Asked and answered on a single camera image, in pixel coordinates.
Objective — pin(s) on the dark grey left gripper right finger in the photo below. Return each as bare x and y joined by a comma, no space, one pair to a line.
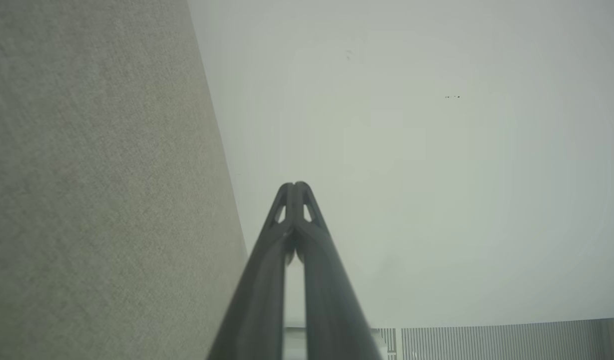
329,300

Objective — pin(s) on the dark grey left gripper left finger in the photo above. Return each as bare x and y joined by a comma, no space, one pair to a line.
259,295

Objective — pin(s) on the white ribbed panel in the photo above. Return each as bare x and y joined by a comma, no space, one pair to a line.
497,342

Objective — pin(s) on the grey fabric covered surface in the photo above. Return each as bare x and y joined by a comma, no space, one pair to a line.
96,190

